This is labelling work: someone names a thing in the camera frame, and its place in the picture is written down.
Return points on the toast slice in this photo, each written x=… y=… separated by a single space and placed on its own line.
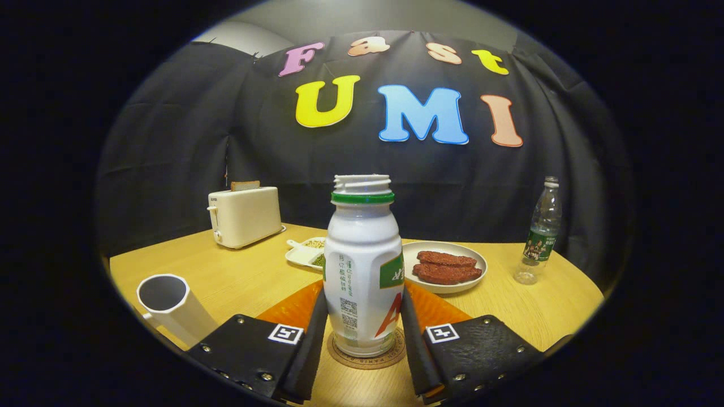
x=245 y=185

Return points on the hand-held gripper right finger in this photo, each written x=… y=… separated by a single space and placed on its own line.
x=413 y=350

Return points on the cream toaster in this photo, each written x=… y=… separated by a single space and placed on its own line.
x=246 y=217

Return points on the clear plastic water bottle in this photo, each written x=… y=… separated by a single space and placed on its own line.
x=540 y=237

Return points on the red meat slice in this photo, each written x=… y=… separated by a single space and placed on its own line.
x=447 y=275
x=447 y=259

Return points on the white juice bottle green label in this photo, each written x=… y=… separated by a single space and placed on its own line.
x=359 y=254

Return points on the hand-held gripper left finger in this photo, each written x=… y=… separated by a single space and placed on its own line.
x=314 y=350

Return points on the wooden table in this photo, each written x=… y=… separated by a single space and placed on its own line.
x=537 y=305

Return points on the white divided dish with beans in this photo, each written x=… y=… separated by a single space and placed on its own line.
x=302 y=254

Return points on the white round plate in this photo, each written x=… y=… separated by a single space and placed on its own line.
x=410 y=254

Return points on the round wooden coaster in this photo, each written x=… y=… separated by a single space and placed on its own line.
x=367 y=362

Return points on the black backdrop cloth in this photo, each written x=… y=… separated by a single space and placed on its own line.
x=283 y=158

